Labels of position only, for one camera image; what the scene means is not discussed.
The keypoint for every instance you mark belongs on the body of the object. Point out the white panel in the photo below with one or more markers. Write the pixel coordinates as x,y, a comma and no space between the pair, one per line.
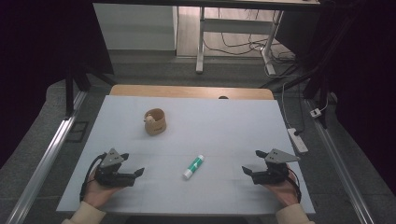
137,26

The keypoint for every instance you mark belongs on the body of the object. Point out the green and white glue stick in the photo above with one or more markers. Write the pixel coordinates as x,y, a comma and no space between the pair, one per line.
193,167

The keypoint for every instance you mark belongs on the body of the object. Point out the small white adapter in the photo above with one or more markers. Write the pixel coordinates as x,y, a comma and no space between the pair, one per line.
315,113

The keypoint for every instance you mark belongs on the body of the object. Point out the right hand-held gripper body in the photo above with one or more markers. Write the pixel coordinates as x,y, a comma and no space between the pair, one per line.
274,174

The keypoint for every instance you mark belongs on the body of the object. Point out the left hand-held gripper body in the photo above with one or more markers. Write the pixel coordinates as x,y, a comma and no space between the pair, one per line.
110,175

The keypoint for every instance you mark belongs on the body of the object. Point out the dark curtain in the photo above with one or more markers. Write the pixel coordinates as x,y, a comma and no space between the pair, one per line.
361,77
37,62

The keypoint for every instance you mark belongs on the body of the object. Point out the person's left hand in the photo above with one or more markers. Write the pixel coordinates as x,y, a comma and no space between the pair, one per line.
96,194

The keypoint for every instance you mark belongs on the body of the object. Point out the black plug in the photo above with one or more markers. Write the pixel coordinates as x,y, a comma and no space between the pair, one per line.
298,132

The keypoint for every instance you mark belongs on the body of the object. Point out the aluminium floor rail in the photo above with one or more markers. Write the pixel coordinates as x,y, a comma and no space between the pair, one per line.
339,168
46,161

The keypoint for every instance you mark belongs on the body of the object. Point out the person's right hand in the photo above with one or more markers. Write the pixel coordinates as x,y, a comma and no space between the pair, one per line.
285,193

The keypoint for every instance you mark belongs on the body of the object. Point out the white-legged desk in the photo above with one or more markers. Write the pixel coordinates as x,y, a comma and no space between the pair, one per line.
236,26

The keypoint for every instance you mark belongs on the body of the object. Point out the black metal stand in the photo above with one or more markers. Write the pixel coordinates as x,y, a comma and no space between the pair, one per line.
323,93
69,93

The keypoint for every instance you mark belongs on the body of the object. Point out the white table cover sheet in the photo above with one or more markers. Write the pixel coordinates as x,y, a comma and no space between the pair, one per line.
211,124

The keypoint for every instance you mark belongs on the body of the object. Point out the white power strip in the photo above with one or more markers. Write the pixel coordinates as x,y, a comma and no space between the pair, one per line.
298,141

